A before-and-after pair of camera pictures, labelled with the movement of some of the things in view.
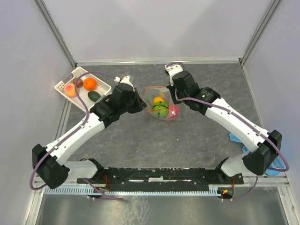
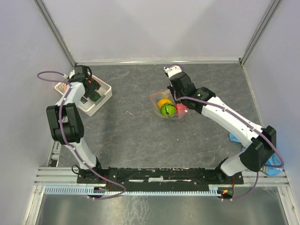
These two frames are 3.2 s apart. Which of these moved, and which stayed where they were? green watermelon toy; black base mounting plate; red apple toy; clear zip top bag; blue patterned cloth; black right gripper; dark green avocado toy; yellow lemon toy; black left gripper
Moved: green watermelon toy; yellow lemon toy; clear zip top bag; red apple toy; black left gripper
Stayed: blue patterned cloth; black right gripper; black base mounting plate; dark green avocado toy
